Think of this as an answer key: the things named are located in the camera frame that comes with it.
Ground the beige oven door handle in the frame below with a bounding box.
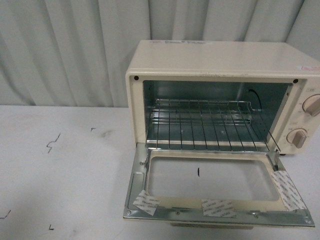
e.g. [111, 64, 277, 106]
[169, 223, 254, 230]

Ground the cream oven door with window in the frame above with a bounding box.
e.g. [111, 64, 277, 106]
[123, 140, 315, 229]

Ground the cream Toshiba toaster oven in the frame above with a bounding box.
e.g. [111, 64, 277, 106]
[125, 40, 320, 154]

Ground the lower beige oven knob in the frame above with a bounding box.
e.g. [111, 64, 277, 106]
[286, 128, 307, 149]

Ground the beige oven knob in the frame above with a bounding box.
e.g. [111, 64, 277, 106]
[302, 94, 320, 117]
[286, 128, 307, 149]

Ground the upper beige oven knob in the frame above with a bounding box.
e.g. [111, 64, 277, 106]
[302, 94, 320, 117]

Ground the white pleated curtain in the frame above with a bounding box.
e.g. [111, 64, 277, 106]
[0, 0, 320, 107]

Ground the metal wire oven rack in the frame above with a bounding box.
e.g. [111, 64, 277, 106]
[145, 99, 281, 153]

